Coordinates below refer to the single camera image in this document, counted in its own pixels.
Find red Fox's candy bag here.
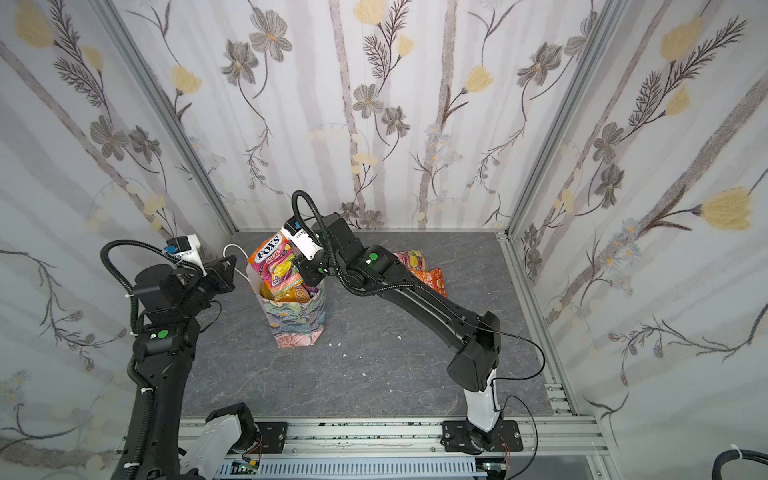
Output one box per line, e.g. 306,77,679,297
395,250,428,272

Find floral white paper bag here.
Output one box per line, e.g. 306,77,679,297
238,260,326,348

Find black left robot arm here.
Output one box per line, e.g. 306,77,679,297
100,237,241,479

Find pink-yellow Fox's candy bag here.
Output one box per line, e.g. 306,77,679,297
246,232,303,301

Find orange corn chips bag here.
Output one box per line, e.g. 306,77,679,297
413,268,447,297

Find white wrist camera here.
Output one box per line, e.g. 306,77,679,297
164,234,204,273
281,218,322,261

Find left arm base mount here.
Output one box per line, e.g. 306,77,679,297
180,403,288,479

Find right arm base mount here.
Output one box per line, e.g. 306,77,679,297
441,368,524,455

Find yellow mango gummy bag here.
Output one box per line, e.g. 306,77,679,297
275,285,312,304

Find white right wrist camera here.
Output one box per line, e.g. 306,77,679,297
281,218,322,261

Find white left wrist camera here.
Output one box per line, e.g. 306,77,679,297
164,234,204,273

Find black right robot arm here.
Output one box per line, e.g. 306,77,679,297
283,190,501,392

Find black corrugated cable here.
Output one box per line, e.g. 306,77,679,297
712,445,768,480

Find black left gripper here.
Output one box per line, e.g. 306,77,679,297
175,251,236,318

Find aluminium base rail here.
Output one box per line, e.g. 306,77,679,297
209,384,620,479

